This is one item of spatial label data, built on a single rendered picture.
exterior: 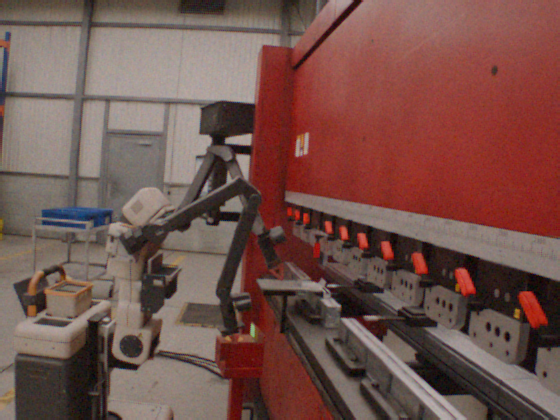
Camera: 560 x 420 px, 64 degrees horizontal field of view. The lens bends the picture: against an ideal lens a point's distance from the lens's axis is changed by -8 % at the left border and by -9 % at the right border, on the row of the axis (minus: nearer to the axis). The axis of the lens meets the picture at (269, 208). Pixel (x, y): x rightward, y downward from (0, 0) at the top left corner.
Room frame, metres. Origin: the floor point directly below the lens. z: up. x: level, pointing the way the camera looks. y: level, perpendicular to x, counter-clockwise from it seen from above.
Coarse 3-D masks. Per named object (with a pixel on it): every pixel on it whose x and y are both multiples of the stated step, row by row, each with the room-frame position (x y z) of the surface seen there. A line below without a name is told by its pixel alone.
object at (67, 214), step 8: (56, 208) 4.94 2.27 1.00; (64, 208) 4.95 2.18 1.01; (48, 216) 4.61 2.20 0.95; (56, 216) 4.60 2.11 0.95; (64, 216) 4.60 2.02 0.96; (72, 216) 4.60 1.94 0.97; (80, 216) 4.60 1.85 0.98; (88, 216) 4.66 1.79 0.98; (96, 216) 4.90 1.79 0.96; (48, 224) 4.61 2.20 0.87; (56, 224) 4.60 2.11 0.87; (64, 224) 4.60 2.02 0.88; (72, 224) 4.60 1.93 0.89; (80, 224) 4.60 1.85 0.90; (96, 224) 4.89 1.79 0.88
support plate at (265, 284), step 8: (256, 280) 2.20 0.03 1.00; (264, 280) 2.20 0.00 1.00; (272, 280) 2.21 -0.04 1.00; (288, 280) 2.24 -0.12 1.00; (264, 288) 2.05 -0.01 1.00; (272, 288) 2.05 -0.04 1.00; (280, 288) 2.06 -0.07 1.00; (288, 288) 2.07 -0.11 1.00; (296, 288) 2.08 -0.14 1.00; (304, 288) 2.09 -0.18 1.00; (312, 288) 2.10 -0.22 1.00
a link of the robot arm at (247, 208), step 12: (252, 204) 1.77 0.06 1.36; (240, 216) 1.82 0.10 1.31; (252, 216) 1.81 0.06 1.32; (240, 228) 1.81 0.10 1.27; (240, 240) 1.82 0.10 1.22; (228, 252) 1.83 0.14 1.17; (240, 252) 1.83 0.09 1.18; (228, 264) 1.83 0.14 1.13; (228, 276) 1.83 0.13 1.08; (216, 288) 1.83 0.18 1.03; (228, 288) 1.83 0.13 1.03
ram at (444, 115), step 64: (384, 0) 1.50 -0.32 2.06; (448, 0) 1.08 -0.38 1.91; (512, 0) 0.83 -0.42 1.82; (320, 64) 2.32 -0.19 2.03; (384, 64) 1.47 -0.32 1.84; (448, 64) 1.07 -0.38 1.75; (512, 64) 0.83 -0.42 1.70; (320, 128) 2.23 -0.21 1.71; (384, 128) 1.44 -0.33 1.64; (448, 128) 1.05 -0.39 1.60; (512, 128) 0.82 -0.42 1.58; (320, 192) 2.15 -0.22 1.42; (384, 192) 1.40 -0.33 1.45; (448, 192) 1.03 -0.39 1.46; (512, 192) 0.80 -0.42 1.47; (512, 256) 0.78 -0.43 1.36
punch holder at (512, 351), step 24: (480, 264) 0.87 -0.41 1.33; (480, 288) 0.86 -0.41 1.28; (504, 288) 0.79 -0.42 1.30; (528, 288) 0.73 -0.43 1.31; (480, 312) 0.85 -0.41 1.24; (504, 312) 0.78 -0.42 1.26; (480, 336) 0.84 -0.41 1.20; (504, 336) 0.77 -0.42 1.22; (528, 336) 0.74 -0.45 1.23; (504, 360) 0.76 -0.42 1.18; (528, 360) 0.74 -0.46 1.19
